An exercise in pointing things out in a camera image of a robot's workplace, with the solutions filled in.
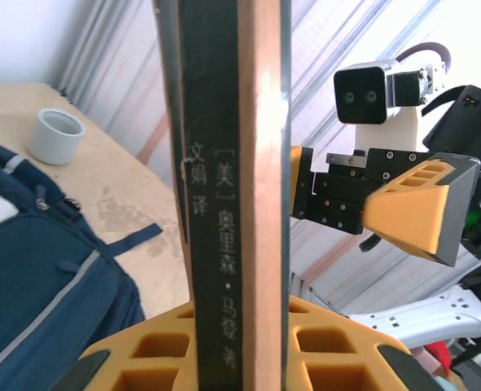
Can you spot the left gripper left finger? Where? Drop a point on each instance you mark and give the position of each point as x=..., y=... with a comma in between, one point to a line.
x=154, y=358

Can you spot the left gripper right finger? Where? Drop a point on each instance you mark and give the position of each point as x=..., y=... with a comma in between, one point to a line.
x=346, y=358

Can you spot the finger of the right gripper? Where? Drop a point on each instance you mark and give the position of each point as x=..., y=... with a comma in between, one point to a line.
x=297, y=183
x=419, y=216

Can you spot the black book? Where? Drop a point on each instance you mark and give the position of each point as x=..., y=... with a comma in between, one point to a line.
x=224, y=163

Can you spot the navy blue student backpack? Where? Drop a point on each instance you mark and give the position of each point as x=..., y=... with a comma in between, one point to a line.
x=32, y=264

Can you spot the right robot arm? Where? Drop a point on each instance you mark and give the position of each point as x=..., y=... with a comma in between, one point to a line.
x=468, y=118

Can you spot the grey ceramic cup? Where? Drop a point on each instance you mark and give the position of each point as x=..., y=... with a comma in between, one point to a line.
x=55, y=140

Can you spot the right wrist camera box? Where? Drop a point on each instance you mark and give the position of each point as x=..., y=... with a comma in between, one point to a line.
x=360, y=95

